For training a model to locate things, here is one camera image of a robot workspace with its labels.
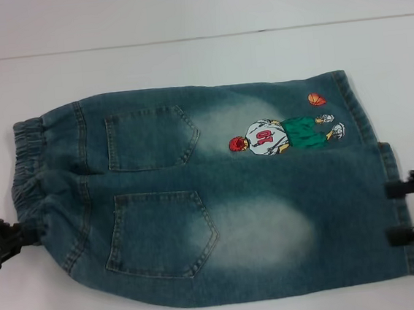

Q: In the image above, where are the blue denim shorts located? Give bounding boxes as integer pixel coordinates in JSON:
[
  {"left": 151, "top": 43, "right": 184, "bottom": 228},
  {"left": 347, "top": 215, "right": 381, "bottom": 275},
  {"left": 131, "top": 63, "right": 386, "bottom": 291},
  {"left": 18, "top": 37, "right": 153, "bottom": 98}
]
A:
[{"left": 1, "top": 63, "right": 414, "bottom": 310}]

